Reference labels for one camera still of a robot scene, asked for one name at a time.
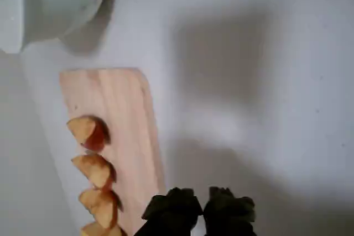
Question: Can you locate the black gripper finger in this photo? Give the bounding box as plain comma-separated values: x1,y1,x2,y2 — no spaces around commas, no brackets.
132,187,204,236
203,186,257,236

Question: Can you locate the apple slice with red skin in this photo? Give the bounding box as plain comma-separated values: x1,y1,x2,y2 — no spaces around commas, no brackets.
66,114,111,153
71,153,117,190
80,221,128,236
79,188,123,224

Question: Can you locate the light wooden cutting board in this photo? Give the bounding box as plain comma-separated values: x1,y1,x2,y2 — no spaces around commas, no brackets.
59,67,166,236

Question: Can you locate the white ceramic bowl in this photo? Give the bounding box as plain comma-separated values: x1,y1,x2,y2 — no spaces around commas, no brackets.
22,0,109,44

